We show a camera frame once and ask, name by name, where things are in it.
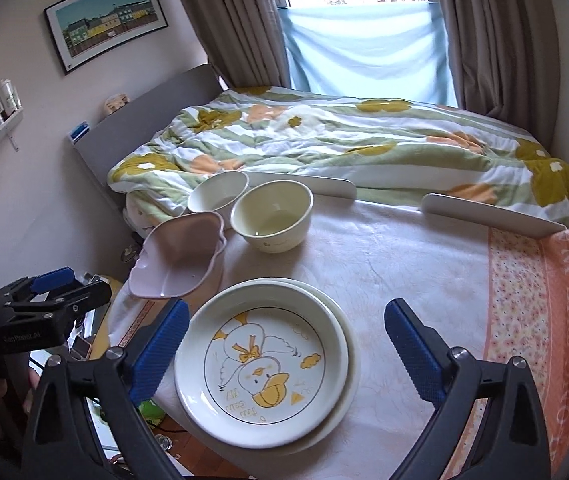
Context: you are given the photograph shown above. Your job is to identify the plain white plate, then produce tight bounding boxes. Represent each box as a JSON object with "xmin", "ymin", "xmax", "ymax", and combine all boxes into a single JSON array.
[{"xmin": 264, "ymin": 276, "xmax": 362, "ymax": 453}]

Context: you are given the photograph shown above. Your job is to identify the small duck pattern plate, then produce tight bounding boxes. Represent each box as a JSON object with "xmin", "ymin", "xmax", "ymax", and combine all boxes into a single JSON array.
[{"xmin": 175, "ymin": 278, "xmax": 353, "ymax": 450}]

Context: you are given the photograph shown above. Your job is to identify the white ribbed bowl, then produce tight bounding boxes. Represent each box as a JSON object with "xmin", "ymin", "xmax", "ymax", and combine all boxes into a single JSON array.
[{"xmin": 188, "ymin": 171, "xmax": 250, "ymax": 219}]

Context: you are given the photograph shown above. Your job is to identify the cream yellow bowl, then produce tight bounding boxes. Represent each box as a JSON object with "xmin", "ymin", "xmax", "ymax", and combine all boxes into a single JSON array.
[{"xmin": 230, "ymin": 180, "xmax": 315, "ymax": 255}]

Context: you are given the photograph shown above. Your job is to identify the orange floral cloth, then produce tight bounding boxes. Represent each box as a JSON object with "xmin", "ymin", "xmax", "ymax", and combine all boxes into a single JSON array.
[{"xmin": 435, "ymin": 228, "xmax": 569, "ymax": 469}]

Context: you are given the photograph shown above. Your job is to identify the grey headboard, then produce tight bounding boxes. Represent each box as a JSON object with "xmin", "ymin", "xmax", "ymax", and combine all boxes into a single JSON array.
[{"xmin": 73, "ymin": 64, "xmax": 222, "ymax": 210}]

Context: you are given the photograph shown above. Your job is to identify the blue white box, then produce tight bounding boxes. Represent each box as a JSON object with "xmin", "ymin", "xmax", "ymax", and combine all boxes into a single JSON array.
[{"xmin": 68, "ymin": 122, "xmax": 90, "ymax": 144}]

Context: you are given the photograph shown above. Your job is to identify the white bottle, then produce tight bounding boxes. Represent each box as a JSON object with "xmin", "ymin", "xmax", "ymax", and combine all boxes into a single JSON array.
[{"xmin": 0, "ymin": 79, "xmax": 22, "ymax": 117}]

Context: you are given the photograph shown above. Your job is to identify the white floral tablecloth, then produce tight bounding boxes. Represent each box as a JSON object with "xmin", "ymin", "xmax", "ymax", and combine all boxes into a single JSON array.
[{"xmin": 108, "ymin": 194, "xmax": 496, "ymax": 480}]

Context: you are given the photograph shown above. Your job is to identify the small plush toy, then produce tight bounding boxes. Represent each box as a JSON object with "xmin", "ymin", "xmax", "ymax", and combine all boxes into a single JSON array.
[{"xmin": 103, "ymin": 93, "xmax": 129, "ymax": 116}]

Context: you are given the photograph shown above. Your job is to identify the framed houses picture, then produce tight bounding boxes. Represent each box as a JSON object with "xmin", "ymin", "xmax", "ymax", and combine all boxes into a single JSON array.
[{"xmin": 44, "ymin": 0, "xmax": 167, "ymax": 74}]

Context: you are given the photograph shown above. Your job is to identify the floral green striped duvet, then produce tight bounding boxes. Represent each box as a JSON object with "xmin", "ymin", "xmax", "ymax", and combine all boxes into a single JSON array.
[{"xmin": 108, "ymin": 87, "xmax": 569, "ymax": 226}]

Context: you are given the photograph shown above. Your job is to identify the left brown curtain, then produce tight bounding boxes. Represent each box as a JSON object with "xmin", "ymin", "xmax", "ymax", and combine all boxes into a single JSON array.
[{"xmin": 180, "ymin": 0, "xmax": 291, "ymax": 88}]

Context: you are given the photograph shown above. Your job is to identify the brown curtain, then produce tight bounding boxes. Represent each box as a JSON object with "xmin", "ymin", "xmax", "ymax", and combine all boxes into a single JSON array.
[
  {"xmin": 439, "ymin": 0, "xmax": 560, "ymax": 148},
  {"xmin": 180, "ymin": 0, "xmax": 291, "ymax": 88}
]

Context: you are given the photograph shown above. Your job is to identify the light blue window cloth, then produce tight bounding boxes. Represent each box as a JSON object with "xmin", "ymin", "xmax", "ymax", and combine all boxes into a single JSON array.
[{"xmin": 279, "ymin": 1, "xmax": 457, "ymax": 106}]

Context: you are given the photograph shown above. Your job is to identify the right brown curtain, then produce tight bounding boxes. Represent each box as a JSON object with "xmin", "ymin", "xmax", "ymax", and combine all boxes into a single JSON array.
[{"xmin": 439, "ymin": 0, "xmax": 560, "ymax": 148}]

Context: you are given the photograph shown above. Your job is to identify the right white table rail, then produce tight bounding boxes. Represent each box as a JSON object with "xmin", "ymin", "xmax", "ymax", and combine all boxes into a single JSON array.
[{"xmin": 420, "ymin": 193, "xmax": 565, "ymax": 240}]

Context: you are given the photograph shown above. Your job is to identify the white table rail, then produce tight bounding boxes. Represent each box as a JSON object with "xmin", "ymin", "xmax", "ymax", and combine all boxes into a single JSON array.
[
  {"xmin": 420, "ymin": 193, "xmax": 565, "ymax": 240},
  {"xmin": 244, "ymin": 171, "xmax": 357, "ymax": 200}
]

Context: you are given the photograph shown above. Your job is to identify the left white table rail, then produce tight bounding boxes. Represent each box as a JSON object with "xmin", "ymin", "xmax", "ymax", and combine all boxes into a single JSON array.
[{"xmin": 244, "ymin": 171, "xmax": 357, "ymax": 200}]

